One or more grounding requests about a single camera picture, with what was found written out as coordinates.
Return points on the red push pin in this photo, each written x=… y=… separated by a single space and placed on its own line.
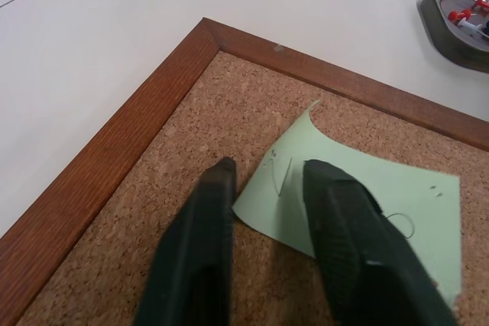
x=483 y=2
x=455 y=15

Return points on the white push pin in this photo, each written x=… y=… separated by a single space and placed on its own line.
x=468 y=26

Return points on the wood framed cork board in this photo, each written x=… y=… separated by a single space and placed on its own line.
x=114 y=158

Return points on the pale green paper note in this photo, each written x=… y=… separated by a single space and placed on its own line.
x=420 y=219

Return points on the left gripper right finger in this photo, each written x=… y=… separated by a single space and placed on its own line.
x=355 y=249

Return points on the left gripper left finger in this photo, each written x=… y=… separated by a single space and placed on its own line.
x=198 y=249

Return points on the small brown bowl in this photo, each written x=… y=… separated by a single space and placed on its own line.
x=439 y=32

